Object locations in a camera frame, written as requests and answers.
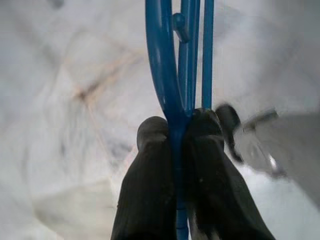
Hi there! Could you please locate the black robot left foot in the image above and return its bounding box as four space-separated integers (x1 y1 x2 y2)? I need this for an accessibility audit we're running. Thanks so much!
215 104 245 164

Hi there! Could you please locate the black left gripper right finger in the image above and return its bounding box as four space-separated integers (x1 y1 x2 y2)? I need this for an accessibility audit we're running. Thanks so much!
183 107 276 240

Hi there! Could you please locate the blue plastic hanger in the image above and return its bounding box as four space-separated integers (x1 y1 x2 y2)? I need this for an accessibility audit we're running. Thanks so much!
144 0 216 240

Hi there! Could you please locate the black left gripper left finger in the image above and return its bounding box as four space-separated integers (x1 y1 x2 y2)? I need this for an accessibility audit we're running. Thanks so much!
109 115 177 240

